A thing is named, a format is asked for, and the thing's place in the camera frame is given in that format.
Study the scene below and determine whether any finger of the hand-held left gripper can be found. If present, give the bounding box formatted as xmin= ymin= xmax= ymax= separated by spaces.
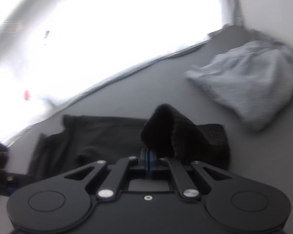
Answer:
xmin=0 ymin=170 xmax=38 ymax=186

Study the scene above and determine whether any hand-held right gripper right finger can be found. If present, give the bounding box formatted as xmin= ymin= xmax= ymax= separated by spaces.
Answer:
xmin=148 ymin=149 xmax=238 ymax=199

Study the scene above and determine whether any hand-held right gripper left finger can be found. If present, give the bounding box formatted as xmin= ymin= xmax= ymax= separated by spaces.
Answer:
xmin=63 ymin=148 xmax=148 ymax=199

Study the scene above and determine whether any black knit sweater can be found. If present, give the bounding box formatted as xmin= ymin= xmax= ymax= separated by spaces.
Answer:
xmin=28 ymin=104 xmax=231 ymax=184

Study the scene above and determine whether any light grey crumpled garment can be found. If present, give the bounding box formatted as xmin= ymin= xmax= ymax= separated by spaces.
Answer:
xmin=186 ymin=30 xmax=293 ymax=132

